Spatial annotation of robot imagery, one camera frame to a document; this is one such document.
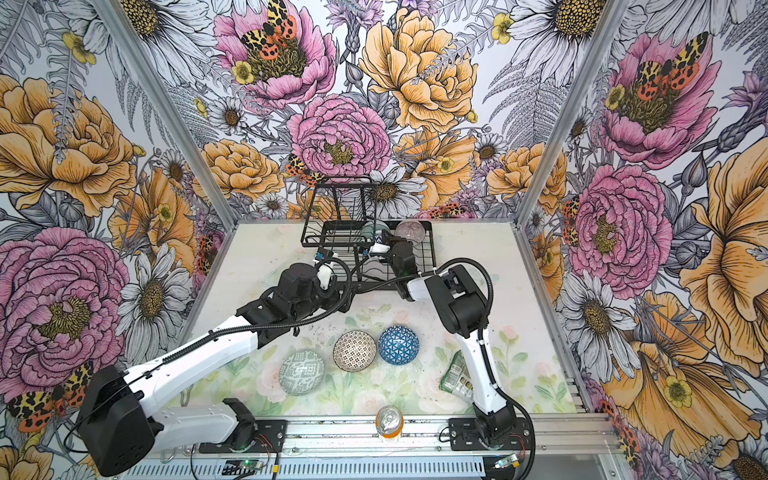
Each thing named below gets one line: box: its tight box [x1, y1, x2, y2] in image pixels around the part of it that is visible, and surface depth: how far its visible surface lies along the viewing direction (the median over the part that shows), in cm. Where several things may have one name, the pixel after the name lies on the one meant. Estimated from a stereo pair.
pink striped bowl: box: [395, 220, 426, 243], surface depth 115 cm
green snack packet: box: [439, 350, 474, 402], surface depth 83 cm
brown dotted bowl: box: [332, 330, 377, 373], surface depth 88 cm
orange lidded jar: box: [375, 405, 405, 439], surface depth 69 cm
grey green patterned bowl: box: [279, 350, 325, 396], surface depth 84 cm
